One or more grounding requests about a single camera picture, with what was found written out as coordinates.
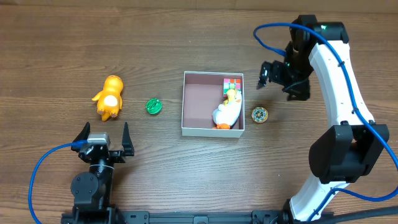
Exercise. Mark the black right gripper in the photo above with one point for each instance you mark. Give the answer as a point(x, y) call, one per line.
point(277, 72)

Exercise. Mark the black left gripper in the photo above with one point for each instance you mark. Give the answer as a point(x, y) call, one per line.
point(111, 154)

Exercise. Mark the colourful puzzle cube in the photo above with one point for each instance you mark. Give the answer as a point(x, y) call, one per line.
point(230, 83)

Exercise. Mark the orange plush toy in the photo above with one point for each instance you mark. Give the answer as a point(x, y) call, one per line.
point(109, 101)

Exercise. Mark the gold blue spinning top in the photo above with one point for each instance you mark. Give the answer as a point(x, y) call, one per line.
point(259, 115)

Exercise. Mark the green spinning top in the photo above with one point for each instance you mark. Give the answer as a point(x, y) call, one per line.
point(154, 106)

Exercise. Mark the white plush duck yellow hat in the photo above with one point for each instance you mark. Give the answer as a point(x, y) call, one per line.
point(227, 113)

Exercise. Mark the white cardboard box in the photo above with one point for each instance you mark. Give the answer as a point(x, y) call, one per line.
point(202, 93)

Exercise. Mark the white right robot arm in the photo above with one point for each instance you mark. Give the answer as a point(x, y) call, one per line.
point(353, 141)

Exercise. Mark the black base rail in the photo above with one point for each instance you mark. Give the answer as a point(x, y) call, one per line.
point(115, 215)

